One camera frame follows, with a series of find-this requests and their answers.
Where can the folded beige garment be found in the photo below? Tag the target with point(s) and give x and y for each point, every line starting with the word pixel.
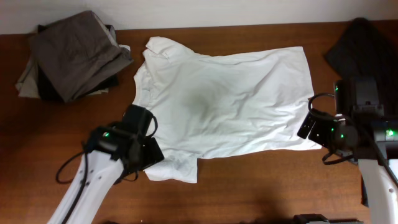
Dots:
pixel 28 82

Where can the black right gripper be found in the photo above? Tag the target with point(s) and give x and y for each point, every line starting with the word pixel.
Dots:
pixel 311 128

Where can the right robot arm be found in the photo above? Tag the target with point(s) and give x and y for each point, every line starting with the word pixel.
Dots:
pixel 359 132

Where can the folded grey brown trousers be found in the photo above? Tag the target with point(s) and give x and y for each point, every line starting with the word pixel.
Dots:
pixel 76 56

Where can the white polo shirt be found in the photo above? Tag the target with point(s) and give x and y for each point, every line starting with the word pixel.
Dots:
pixel 210 107

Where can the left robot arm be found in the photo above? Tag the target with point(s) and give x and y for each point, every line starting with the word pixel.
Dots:
pixel 110 154

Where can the dark green black garment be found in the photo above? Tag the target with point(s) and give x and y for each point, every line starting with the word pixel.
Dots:
pixel 362 51

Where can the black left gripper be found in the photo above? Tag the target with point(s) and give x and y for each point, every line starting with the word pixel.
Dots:
pixel 152 152

